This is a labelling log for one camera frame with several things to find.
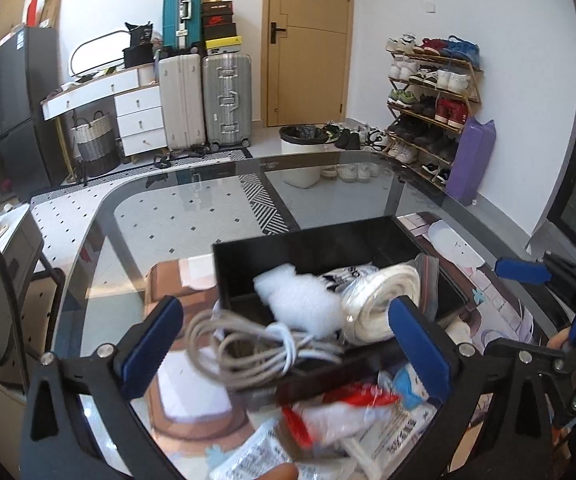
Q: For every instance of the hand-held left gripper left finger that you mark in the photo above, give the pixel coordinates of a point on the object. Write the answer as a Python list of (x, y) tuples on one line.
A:
[(150, 345)]

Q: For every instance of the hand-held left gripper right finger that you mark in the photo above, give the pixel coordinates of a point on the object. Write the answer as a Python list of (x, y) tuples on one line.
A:
[(418, 350)]

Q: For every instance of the small blue white packet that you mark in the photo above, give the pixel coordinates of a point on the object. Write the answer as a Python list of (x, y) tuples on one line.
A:
[(410, 382)]

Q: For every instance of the white printed sachet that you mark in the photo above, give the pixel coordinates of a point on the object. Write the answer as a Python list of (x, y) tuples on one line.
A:
[(403, 430)]

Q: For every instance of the red white plastic packet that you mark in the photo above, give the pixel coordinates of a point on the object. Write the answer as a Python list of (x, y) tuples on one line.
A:
[(348, 410)]

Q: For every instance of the white shoelaces with black label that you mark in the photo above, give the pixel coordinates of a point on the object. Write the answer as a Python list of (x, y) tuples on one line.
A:
[(340, 277)]

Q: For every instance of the black cardboard box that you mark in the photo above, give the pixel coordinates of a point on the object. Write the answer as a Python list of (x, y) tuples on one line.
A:
[(358, 240)]

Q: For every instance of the white bubble wrap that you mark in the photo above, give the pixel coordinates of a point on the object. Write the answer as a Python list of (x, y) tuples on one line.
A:
[(298, 300)]

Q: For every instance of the person's right hand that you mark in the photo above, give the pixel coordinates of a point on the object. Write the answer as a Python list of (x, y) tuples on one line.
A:
[(560, 341)]

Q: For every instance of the person's left hand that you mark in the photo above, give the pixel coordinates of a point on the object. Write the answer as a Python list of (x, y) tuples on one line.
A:
[(280, 472)]

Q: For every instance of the white round coaster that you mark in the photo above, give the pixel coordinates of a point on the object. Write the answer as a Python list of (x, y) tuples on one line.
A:
[(455, 245)]

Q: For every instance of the purple bag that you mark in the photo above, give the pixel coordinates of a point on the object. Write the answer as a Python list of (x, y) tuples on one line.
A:
[(470, 160)]

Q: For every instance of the grey side cabinet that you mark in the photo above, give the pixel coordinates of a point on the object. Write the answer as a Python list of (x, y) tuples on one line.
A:
[(13, 260)]

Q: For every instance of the rows of racked shoes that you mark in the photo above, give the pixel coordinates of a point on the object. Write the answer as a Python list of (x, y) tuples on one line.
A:
[(448, 80)]

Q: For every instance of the woven laundry basket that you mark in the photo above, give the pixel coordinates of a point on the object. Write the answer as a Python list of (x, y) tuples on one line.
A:
[(95, 147)]

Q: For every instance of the group of loose shoes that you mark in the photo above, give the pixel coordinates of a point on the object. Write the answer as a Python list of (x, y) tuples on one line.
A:
[(363, 137)]

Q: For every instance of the white trash bin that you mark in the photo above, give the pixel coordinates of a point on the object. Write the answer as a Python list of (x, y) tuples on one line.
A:
[(300, 165)]

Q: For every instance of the white dresser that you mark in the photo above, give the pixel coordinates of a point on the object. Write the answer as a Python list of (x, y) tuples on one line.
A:
[(138, 120)]

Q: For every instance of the white suitcase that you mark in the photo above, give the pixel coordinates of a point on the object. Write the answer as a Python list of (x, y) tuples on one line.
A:
[(183, 100)]

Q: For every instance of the silver suitcase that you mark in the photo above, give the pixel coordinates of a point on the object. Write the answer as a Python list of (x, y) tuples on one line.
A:
[(228, 95)]

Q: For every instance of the dark grey refrigerator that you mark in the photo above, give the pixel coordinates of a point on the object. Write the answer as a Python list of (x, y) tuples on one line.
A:
[(23, 100)]

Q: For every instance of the wooden door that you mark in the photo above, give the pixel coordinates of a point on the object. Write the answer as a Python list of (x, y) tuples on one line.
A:
[(313, 70)]

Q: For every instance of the oval mirror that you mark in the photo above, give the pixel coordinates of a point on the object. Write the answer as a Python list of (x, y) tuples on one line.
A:
[(98, 52)]

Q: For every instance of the black bag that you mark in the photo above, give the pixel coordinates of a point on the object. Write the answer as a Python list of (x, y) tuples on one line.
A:
[(140, 45)]

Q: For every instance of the white yellow shoe box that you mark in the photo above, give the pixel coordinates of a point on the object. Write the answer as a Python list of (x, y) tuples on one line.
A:
[(224, 46)]

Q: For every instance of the teal suitcase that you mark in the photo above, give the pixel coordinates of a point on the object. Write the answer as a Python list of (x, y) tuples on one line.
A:
[(174, 15)]

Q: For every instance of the black red shoe box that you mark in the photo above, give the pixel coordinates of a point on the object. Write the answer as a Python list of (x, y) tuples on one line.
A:
[(219, 20)]

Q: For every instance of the brown cardboard box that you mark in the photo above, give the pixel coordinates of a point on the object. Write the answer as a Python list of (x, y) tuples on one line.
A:
[(51, 10)]

